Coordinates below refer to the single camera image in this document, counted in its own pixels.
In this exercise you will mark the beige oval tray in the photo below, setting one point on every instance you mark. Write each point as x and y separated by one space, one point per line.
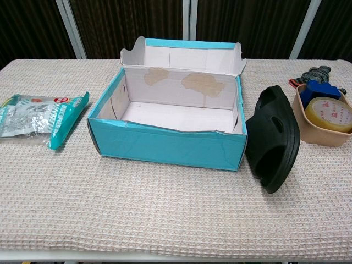
321 134

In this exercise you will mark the light blue shoe box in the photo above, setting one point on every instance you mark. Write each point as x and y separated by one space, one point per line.
165 145

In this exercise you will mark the silver partition post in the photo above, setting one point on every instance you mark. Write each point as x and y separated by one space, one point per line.
305 27
189 19
72 27

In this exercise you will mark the grey striped sock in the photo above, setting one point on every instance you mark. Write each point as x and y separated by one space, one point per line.
316 73

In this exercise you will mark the black shoe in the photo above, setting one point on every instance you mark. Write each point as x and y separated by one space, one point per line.
270 143

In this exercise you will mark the blue plastic block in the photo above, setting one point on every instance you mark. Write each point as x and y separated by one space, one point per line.
321 92

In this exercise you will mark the teal white snack bag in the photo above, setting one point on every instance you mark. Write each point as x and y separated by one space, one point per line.
41 115

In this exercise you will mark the clear packing tape roll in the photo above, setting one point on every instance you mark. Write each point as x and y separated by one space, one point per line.
330 114

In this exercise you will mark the beige waffle table cloth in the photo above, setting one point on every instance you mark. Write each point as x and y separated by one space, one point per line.
137 206

